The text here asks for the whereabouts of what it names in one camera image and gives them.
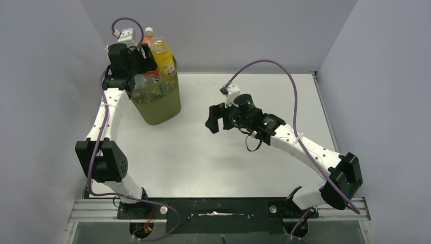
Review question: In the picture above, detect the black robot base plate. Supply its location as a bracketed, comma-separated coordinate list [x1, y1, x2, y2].
[114, 197, 319, 238]

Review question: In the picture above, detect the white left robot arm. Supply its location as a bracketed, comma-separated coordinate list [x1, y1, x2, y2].
[75, 28, 149, 207]

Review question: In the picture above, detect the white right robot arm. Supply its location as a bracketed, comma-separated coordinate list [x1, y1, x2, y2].
[205, 85, 363, 217]

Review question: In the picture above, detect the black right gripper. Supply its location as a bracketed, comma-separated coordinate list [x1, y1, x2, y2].
[206, 101, 251, 134]

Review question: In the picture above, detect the green plastic mesh bin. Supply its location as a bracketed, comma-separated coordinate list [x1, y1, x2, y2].
[131, 59, 181, 126]

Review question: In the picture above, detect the orange label tea bottle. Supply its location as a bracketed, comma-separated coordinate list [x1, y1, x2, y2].
[143, 27, 160, 77]

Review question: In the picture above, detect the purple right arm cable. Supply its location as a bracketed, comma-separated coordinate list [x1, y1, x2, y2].
[219, 59, 361, 244]

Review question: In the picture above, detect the yellow juice bottle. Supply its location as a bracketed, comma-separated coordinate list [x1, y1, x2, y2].
[150, 38, 175, 78]

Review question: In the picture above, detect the large clear plastic bottle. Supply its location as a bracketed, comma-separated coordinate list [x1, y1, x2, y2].
[134, 74, 161, 89]

